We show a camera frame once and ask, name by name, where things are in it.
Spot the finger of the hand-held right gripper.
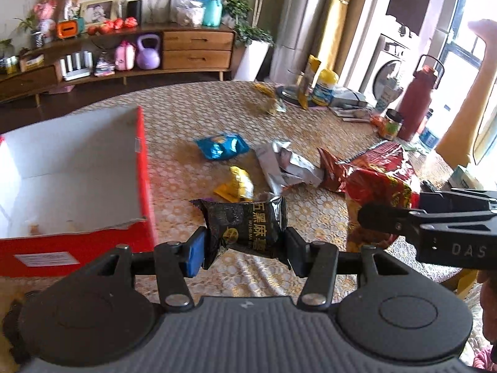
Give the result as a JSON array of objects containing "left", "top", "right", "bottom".
[{"left": 357, "top": 201, "right": 422, "bottom": 237}]

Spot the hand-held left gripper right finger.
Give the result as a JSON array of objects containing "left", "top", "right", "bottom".
[{"left": 285, "top": 226, "right": 404, "bottom": 312}]

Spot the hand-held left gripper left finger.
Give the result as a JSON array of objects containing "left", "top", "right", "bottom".
[{"left": 83, "top": 226, "right": 209, "bottom": 312}]

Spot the large red snack bag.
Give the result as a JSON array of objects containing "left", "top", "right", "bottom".
[{"left": 344, "top": 142, "right": 422, "bottom": 253}]

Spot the black snack packet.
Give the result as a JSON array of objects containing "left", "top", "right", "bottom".
[{"left": 189, "top": 196, "right": 290, "bottom": 270}]

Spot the dark red snack packet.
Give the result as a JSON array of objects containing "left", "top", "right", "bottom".
[{"left": 317, "top": 148, "right": 350, "bottom": 193}]

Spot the yellow snack packet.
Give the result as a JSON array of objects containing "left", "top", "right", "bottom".
[{"left": 213, "top": 166, "right": 255, "bottom": 203}]

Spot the silver snack packet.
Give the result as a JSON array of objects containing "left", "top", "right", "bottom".
[{"left": 254, "top": 140, "right": 324, "bottom": 197}]

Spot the blue snack packet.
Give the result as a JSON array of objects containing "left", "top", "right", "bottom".
[{"left": 194, "top": 134, "right": 250, "bottom": 161}]

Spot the red cardboard box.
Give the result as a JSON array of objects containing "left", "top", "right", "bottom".
[{"left": 0, "top": 106, "right": 158, "bottom": 278}]

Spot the person's right hand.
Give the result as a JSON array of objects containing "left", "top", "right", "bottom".
[{"left": 477, "top": 270, "right": 497, "bottom": 344}]

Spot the jar with black lid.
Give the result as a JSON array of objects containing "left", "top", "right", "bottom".
[{"left": 378, "top": 109, "right": 404, "bottom": 140}]

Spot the blue label bottle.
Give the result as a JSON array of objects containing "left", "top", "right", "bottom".
[{"left": 419, "top": 109, "right": 441, "bottom": 152}]

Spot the tan cloth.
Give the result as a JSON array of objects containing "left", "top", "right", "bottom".
[{"left": 435, "top": 19, "right": 495, "bottom": 168}]

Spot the maroon water bottle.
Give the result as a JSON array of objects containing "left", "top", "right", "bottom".
[{"left": 396, "top": 54, "right": 445, "bottom": 142}]

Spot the stack of papers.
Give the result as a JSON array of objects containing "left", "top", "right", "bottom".
[{"left": 330, "top": 85, "right": 369, "bottom": 121}]

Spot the wipes canister yellow lid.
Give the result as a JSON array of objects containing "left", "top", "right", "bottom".
[{"left": 312, "top": 68, "right": 339, "bottom": 106}]

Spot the washing machine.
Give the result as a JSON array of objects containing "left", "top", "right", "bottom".
[{"left": 359, "top": 33, "right": 412, "bottom": 104}]

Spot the dark round pan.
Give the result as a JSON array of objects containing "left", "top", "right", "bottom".
[{"left": 280, "top": 83, "right": 311, "bottom": 105}]

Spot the tall yellow snack bag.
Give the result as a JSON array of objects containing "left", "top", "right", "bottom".
[{"left": 297, "top": 55, "right": 323, "bottom": 110}]

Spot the small gold packet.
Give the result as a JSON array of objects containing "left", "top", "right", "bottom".
[{"left": 252, "top": 81, "right": 276, "bottom": 98}]

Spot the potted plant white pot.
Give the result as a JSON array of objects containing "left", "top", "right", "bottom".
[{"left": 215, "top": 0, "right": 274, "bottom": 82}]

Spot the gold rolled mat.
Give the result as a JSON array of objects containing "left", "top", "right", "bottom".
[{"left": 311, "top": 0, "right": 363, "bottom": 74}]

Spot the purple kettlebell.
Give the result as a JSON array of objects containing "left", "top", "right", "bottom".
[{"left": 136, "top": 34, "right": 161, "bottom": 70}]

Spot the white standing air conditioner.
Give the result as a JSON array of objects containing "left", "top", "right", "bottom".
[{"left": 270, "top": 0, "right": 331, "bottom": 84}]

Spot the stack of magazines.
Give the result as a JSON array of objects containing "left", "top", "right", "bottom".
[{"left": 94, "top": 56, "right": 116, "bottom": 76}]

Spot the pink small case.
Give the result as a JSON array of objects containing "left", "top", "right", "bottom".
[{"left": 114, "top": 41, "right": 136, "bottom": 71}]

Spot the wooden TV cabinet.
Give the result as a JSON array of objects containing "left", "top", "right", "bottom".
[{"left": 0, "top": 23, "right": 237, "bottom": 104}]

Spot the white router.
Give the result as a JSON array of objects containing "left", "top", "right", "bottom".
[{"left": 60, "top": 50, "right": 94, "bottom": 81}]

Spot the clear plastic bag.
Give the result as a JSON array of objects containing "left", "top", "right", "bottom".
[{"left": 171, "top": 0, "right": 204, "bottom": 28}]

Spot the teal spray bottle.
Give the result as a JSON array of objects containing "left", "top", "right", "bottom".
[{"left": 203, "top": 0, "right": 224, "bottom": 27}]

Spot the black speaker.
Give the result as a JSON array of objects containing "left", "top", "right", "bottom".
[{"left": 127, "top": 0, "right": 144, "bottom": 25}]

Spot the flat white box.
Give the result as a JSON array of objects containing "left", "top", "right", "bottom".
[{"left": 19, "top": 53, "right": 45, "bottom": 71}]

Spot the orange tissue box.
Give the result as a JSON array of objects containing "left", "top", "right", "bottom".
[{"left": 56, "top": 17, "right": 85, "bottom": 39}]

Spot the framed photo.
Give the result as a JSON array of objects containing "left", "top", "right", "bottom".
[{"left": 80, "top": 0, "right": 121, "bottom": 28}]

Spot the small plant striped pot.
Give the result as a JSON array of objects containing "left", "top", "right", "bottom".
[{"left": 16, "top": 16, "right": 44, "bottom": 49}]

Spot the pink plush toy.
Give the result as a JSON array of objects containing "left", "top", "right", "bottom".
[{"left": 33, "top": 0, "right": 59, "bottom": 32}]

